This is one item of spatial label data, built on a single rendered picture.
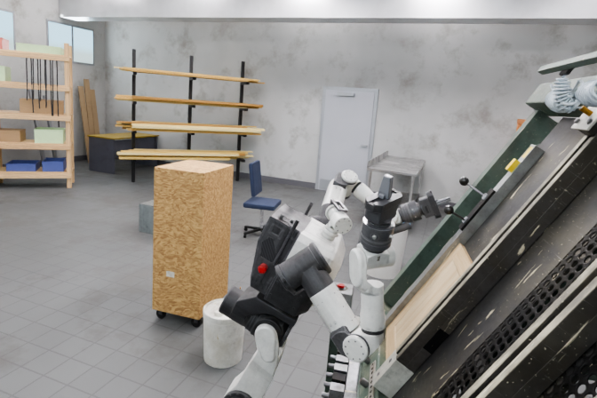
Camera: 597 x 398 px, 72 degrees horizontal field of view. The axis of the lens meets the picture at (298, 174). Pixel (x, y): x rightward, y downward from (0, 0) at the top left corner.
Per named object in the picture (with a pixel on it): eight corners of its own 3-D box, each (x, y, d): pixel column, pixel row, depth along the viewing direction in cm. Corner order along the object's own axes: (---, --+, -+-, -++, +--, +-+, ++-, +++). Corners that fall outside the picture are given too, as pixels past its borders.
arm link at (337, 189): (328, 182, 200) (317, 216, 184) (336, 163, 191) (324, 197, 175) (351, 191, 199) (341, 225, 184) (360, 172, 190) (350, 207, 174)
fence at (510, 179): (389, 325, 182) (382, 319, 182) (540, 150, 159) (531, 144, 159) (389, 330, 177) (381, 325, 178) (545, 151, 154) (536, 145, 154)
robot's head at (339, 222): (328, 236, 143) (339, 214, 141) (319, 222, 153) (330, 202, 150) (343, 242, 146) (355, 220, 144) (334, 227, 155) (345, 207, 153)
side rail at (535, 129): (399, 306, 206) (380, 293, 207) (555, 124, 179) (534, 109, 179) (399, 313, 200) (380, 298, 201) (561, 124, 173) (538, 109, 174)
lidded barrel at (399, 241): (407, 269, 480) (414, 218, 469) (398, 285, 434) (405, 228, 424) (365, 259, 500) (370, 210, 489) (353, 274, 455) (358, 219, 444)
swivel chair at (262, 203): (287, 234, 573) (292, 164, 556) (266, 244, 527) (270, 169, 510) (254, 226, 600) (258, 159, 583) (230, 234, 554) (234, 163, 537)
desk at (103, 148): (158, 166, 1013) (159, 135, 999) (114, 174, 880) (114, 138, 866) (134, 163, 1037) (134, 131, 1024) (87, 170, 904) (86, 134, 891)
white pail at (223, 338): (217, 338, 314) (219, 281, 306) (252, 349, 304) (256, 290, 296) (192, 362, 285) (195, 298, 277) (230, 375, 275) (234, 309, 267)
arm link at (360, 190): (375, 207, 194) (345, 181, 202) (383, 193, 187) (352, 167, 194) (361, 218, 188) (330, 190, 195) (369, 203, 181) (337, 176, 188)
